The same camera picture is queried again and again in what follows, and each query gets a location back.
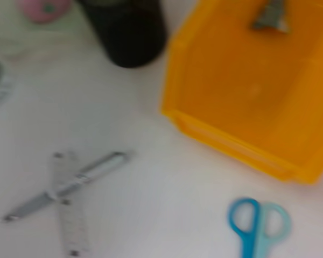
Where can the yellow plastic bin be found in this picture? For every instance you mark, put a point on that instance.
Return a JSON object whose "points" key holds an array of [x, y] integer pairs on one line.
{"points": [[245, 94]]}

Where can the green glass fruit bowl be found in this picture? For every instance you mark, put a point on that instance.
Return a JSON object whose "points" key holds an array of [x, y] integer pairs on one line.
{"points": [[5, 32]]}

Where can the blue scissors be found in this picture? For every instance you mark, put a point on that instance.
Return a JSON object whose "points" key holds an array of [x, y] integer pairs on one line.
{"points": [[247, 242]]}

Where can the silver grey pen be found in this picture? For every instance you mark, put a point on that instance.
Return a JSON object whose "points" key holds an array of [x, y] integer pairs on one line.
{"points": [[97, 169]]}

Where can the pink toy peach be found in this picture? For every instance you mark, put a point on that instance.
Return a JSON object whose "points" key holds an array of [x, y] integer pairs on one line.
{"points": [[37, 10]]}

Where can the clear plastic ruler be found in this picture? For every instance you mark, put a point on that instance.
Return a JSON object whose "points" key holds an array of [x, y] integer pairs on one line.
{"points": [[72, 231]]}

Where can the black mesh pen holder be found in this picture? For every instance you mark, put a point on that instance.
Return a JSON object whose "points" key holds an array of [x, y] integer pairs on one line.
{"points": [[129, 37]]}

